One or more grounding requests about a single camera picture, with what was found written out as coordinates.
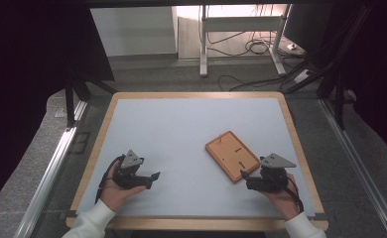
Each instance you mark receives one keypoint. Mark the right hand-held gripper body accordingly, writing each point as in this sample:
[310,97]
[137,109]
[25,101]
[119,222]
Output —
[274,178]

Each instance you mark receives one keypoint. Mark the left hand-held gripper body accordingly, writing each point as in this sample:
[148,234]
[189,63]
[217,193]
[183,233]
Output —
[128,172]

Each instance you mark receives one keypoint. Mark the orange wooden picture frame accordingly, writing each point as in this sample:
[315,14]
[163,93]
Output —
[229,158]

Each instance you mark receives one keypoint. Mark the person's left hand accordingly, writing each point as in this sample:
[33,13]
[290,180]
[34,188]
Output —
[113,193]

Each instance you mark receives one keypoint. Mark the person's right hand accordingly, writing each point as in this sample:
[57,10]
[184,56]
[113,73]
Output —
[287,201]

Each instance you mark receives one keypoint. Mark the table with wooden rim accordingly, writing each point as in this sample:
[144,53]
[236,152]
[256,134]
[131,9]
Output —
[198,95]

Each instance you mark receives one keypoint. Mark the black metal stand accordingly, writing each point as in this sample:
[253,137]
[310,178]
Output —
[70,99]
[338,76]

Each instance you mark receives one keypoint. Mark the white power strip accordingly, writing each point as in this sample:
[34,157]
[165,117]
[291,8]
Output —
[302,76]

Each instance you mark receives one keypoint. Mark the black curtain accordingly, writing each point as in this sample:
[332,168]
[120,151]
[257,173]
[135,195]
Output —
[376,66]
[23,82]

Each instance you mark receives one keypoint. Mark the white cabinet panel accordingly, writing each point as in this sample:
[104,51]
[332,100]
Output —
[132,31]

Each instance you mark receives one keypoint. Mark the dark monitor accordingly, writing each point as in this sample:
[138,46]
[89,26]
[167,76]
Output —
[299,28]

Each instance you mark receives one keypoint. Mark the aluminium floor rail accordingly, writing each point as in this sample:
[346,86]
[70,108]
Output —
[49,172]
[363,165]

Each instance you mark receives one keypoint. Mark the white metal desk frame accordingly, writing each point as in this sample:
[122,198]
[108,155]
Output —
[241,23]

